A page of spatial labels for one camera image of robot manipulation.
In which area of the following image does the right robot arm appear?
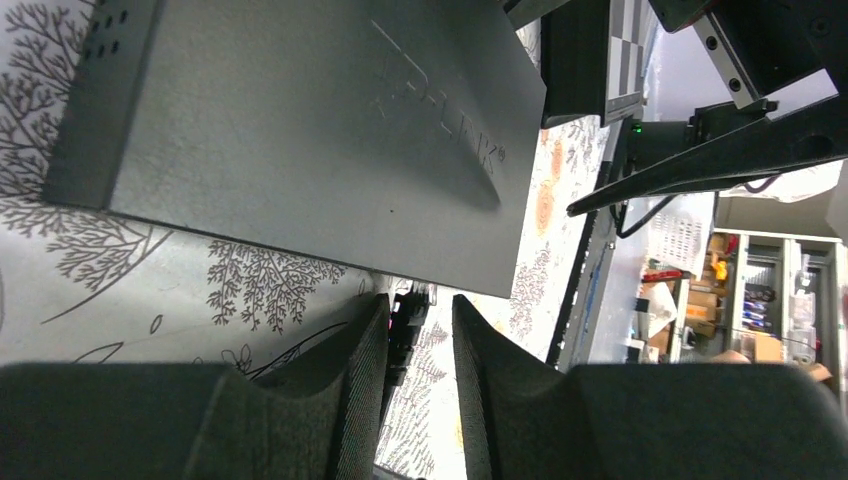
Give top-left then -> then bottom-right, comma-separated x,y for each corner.
502,1 -> 847,216

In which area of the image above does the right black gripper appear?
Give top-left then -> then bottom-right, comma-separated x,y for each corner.
567,0 -> 847,217

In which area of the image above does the black router box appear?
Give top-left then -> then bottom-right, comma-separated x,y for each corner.
42,1 -> 546,297

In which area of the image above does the black looped cable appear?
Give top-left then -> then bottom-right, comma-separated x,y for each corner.
377,281 -> 440,425

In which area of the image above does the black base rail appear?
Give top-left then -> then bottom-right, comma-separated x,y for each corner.
544,119 -> 631,372

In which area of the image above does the checkered chess board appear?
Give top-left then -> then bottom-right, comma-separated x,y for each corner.
540,0 -> 658,129

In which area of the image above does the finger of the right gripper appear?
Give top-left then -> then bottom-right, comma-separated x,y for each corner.
501,0 -> 569,30

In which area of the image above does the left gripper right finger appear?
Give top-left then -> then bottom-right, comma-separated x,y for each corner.
452,295 -> 847,479

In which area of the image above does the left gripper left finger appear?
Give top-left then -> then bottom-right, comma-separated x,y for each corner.
1,294 -> 391,479

